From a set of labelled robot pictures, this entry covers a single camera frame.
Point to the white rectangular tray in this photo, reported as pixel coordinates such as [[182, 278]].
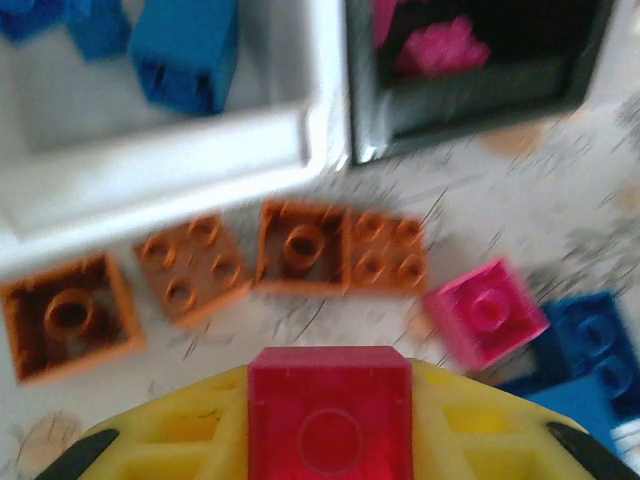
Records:
[[150, 165]]

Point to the blue lego brick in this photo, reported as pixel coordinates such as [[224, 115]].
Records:
[[585, 345], [97, 27], [185, 45], [20, 17]]

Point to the black rectangular bin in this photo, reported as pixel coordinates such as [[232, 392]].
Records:
[[475, 100]]

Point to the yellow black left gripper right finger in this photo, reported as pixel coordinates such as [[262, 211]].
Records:
[[480, 430]]

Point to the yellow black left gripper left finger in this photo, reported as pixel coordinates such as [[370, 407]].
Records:
[[190, 425]]

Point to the orange lego brick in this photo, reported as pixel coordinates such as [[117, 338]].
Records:
[[300, 245], [192, 270], [387, 255], [70, 312]]

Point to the pink lego brick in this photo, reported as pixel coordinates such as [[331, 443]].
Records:
[[384, 17], [440, 47], [485, 312], [330, 415]]

